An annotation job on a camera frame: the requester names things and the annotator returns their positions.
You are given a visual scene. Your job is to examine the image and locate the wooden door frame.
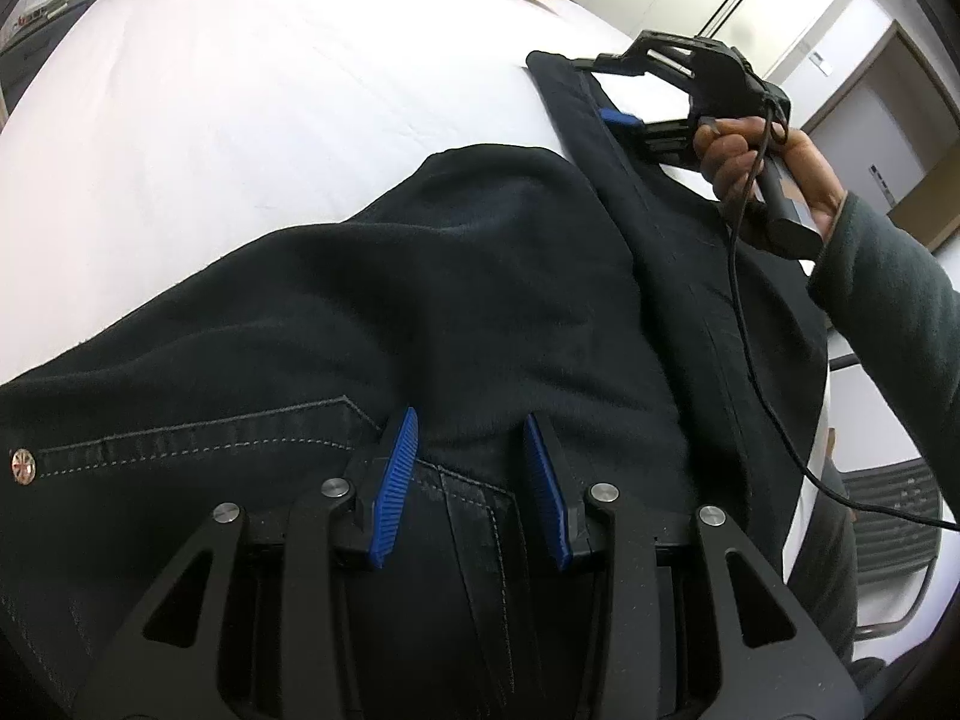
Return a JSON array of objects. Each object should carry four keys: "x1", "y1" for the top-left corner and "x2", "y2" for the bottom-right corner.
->
[{"x1": 799, "y1": 19, "x2": 960, "y2": 252}]

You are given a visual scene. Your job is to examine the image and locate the person's right forearm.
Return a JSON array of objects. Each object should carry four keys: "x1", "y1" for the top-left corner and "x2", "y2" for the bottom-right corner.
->
[{"x1": 808, "y1": 191, "x2": 960, "y2": 496}]

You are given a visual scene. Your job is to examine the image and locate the black pants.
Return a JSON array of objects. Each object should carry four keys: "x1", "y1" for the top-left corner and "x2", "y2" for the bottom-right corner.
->
[{"x1": 0, "y1": 50, "x2": 830, "y2": 720}]

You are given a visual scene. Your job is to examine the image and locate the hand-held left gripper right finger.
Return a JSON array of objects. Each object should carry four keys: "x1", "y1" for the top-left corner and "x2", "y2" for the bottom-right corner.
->
[{"x1": 523, "y1": 412, "x2": 865, "y2": 720}]

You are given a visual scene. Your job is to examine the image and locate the dark cluttered shelf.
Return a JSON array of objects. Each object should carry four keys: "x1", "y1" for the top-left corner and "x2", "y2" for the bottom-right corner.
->
[{"x1": 0, "y1": 0, "x2": 87, "y2": 117}]

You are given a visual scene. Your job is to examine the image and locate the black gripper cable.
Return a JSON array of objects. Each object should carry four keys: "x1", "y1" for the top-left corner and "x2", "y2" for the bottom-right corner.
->
[{"x1": 724, "y1": 99, "x2": 960, "y2": 530}]

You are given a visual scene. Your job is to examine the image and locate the grey mesh chair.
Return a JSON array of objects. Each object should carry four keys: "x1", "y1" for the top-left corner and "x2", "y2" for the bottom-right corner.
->
[{"x1": 838, "y1": 457, "x2": 947, "y2": 642}]

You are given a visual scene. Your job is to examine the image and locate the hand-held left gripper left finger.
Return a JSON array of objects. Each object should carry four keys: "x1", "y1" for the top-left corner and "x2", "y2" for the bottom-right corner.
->
[{"x1": 71, "y1": 406, "x2": 421, "y2": 720}]

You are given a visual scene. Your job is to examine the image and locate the person's right hand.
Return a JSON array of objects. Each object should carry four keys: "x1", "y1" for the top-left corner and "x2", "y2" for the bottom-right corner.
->
[{"x1": 691, "y1": 120, "x2": 848, "y2": 250}]

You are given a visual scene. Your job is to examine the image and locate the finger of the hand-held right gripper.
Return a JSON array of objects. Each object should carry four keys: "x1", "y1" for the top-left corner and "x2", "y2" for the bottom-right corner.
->
[
  {"x1": 574, "y1": 30, "x2": 732, "y2": 95},
  {"x1": 600, "y1": 106, "x2": 713, "y2": 170}
]

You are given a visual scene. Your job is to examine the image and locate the white bed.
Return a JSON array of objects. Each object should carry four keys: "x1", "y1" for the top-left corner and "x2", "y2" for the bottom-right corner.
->
[{"x1": 0, "y1": 0, "x2": 856, "y2": 593}]

